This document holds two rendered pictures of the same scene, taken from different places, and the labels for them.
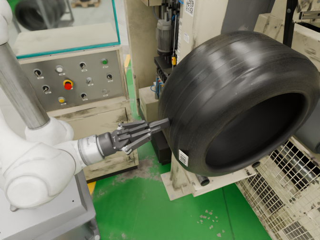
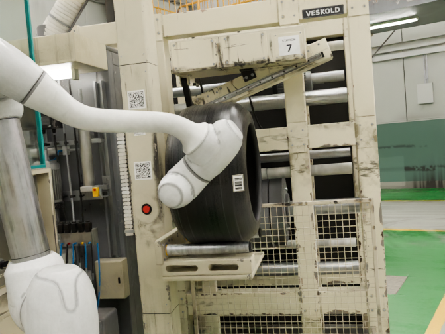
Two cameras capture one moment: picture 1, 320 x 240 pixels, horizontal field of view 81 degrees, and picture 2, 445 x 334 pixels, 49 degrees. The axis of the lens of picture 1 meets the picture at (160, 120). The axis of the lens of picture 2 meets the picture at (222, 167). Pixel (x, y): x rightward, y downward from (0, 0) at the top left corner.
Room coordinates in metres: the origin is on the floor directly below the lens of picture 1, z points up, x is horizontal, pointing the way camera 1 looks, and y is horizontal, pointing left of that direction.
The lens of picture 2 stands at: (-0.50, 1.43, 1.31)
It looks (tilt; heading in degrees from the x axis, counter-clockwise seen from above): 3 degrees down; 301
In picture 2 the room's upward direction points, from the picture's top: 5 degrees counter-clockwise
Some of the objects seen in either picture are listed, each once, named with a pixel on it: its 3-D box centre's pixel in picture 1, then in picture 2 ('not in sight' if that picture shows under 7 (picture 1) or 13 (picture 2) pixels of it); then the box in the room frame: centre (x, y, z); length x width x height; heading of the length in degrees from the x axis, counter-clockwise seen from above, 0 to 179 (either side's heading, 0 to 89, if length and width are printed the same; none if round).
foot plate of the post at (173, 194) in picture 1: (178, 182); not in sight; (0.85, -0.18, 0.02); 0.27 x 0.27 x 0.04; 19
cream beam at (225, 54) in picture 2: not in sight; (240, 54); (0.59, -0.60, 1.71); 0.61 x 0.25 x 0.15; 19
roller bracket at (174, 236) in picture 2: not in sight; (173, 242); (0.78, -0.22, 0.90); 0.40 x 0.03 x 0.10; 109
